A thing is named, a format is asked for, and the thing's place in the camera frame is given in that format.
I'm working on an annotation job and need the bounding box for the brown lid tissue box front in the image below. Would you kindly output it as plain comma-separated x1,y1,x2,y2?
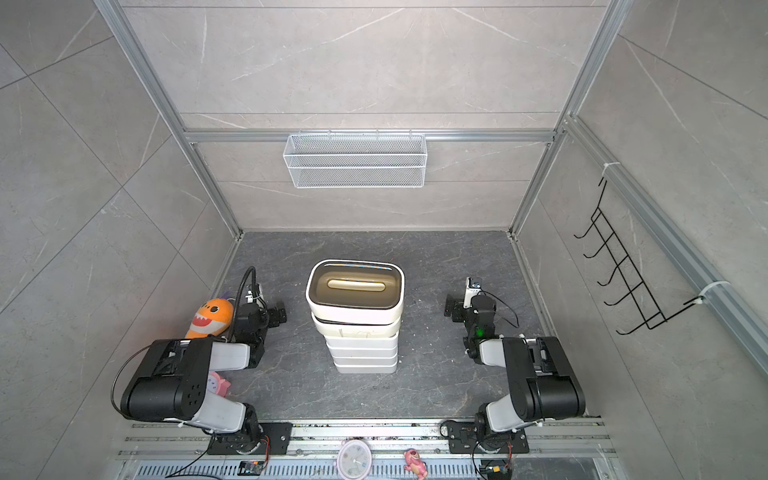
311,314,401,338

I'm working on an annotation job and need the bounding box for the brown lid tissue box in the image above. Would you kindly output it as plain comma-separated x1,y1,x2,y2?
305,259,405,326
311,314,401,338

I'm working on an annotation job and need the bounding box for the grey lid tissue box back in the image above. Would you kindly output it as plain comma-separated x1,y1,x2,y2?
325,334,399,350

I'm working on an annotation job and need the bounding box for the grey lid tissue box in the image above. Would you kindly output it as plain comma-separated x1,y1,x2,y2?
325,334,399,350
328,346,398,358

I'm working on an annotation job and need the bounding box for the grey lid tissue box front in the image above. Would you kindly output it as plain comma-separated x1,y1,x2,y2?
328,346,398,358

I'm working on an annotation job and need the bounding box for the bamboo lid tissue box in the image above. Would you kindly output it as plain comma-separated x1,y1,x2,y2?
335,363,397,374
333,354,398,367

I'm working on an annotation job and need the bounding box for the brown lid tissue box back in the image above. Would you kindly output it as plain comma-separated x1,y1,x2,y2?
305,259,405,326

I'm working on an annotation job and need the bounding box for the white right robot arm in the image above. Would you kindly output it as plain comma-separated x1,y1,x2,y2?
439,293,586,454

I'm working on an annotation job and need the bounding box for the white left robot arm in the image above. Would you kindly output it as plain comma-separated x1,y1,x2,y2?
116,298,292,456

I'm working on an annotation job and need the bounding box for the orange shark plush toy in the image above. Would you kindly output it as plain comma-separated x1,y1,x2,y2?
185,298,234,339

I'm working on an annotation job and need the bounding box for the pink alarm clock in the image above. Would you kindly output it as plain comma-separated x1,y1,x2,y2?
207,371,231,397

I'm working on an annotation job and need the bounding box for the pink bear figurine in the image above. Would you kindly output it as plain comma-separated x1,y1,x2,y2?
404,449,428,480

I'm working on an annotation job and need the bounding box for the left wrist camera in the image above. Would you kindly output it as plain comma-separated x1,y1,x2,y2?
245,283,266,308

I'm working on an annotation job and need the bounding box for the black corrugated left cable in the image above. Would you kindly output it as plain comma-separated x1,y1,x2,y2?
225,266,258,342

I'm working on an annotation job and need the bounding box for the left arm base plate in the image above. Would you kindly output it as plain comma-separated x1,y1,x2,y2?
206,422,292,455

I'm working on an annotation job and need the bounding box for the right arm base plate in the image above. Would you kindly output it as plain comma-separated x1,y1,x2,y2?
438,420,530,455

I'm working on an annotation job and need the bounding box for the white wire mesh basket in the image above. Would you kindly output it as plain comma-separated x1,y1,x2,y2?
283,133,428,189

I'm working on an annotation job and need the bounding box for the black wire hook rack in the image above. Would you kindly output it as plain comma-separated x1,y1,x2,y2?
573,178,705,336

